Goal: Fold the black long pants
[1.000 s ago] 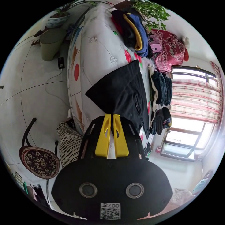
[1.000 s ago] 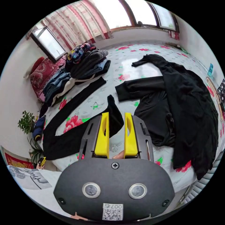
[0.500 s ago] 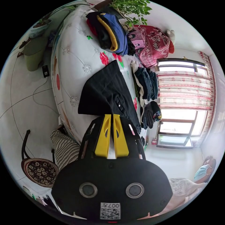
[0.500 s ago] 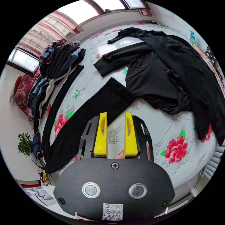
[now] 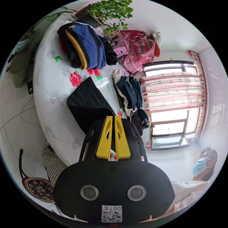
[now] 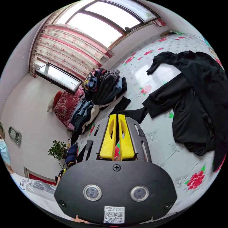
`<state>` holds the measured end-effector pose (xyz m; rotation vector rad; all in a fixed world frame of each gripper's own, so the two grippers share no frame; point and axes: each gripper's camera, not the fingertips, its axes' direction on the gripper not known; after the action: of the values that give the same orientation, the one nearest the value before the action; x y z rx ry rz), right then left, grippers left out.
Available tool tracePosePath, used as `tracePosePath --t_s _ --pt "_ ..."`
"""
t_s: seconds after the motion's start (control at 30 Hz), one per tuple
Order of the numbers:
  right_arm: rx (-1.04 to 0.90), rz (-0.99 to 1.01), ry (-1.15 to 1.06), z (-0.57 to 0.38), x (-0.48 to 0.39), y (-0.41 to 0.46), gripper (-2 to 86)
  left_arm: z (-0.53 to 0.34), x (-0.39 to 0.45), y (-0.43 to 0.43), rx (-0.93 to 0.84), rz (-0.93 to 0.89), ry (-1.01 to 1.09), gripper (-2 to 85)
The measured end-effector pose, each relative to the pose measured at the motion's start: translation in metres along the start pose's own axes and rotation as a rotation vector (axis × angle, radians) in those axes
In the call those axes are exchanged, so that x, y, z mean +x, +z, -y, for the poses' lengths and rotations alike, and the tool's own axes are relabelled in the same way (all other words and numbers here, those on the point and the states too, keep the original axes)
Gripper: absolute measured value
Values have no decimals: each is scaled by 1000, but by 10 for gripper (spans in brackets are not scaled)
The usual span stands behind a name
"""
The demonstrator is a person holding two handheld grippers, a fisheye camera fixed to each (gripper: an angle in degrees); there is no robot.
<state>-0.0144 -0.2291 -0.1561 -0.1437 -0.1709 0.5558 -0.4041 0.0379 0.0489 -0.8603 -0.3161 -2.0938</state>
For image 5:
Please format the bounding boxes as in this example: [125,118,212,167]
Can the black long pants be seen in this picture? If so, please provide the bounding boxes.
[67,76,124,136]

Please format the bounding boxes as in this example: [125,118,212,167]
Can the pile of jeans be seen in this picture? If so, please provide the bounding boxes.
[112,69,144,115]

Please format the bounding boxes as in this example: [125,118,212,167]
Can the red and white striped curtain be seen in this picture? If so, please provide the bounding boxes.
[140,50,209,143]

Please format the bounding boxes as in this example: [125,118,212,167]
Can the small-leaved green potted plant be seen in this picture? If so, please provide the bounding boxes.
[85,0,134,31]

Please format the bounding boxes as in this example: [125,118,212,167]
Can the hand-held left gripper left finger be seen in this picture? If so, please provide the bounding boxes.
[96,116,113,161]

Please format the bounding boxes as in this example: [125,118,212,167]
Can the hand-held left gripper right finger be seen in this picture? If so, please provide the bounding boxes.
[114,116,131,160]

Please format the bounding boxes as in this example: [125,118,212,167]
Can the red floral rolled blanket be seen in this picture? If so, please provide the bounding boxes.
[117,30,161,76]

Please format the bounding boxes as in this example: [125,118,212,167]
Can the bed with flower-printed white sheet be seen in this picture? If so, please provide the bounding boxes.
[33,10,152,161]

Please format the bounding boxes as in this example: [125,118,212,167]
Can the person's body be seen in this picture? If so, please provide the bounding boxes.
[42,147,218,214]

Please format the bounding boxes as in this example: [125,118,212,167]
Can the chair with floral cushion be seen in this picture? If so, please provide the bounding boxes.
[19,149,55,204]

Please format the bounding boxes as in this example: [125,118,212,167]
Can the white plush toy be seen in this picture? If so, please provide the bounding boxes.
[152,32,162,48]

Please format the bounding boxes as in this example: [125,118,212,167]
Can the window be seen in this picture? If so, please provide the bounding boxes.
[142,60,200,151]

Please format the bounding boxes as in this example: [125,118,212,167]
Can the pile of blue and yellow clothes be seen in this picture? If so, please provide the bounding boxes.
[57,22,118,70]

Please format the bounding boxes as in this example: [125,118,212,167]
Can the pile of dark clothes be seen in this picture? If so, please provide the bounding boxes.
[131,109,151,136]

